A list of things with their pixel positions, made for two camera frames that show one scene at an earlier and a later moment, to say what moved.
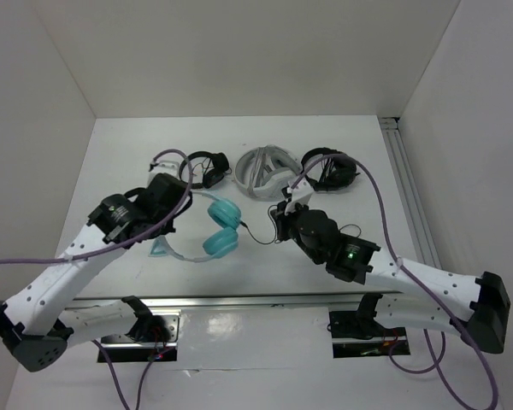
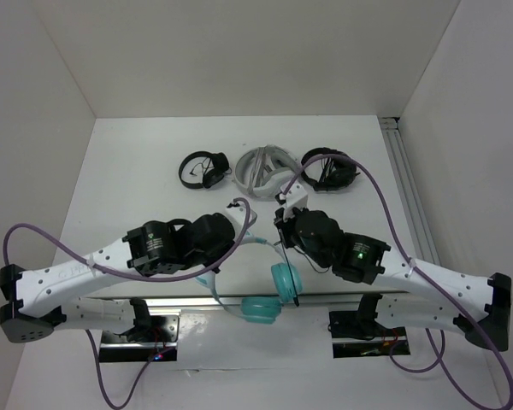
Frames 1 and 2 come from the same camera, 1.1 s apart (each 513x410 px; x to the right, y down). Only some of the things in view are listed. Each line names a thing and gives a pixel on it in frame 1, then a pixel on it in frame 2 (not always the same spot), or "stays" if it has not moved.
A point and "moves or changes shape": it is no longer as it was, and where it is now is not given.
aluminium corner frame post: [398, 148] stays
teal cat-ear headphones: [217, 243] moves or changes shape
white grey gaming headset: [265, 172] stays
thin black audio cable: [241, 222] -> [295, 295]
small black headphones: [218, 167] stays
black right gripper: [280, 219] stays
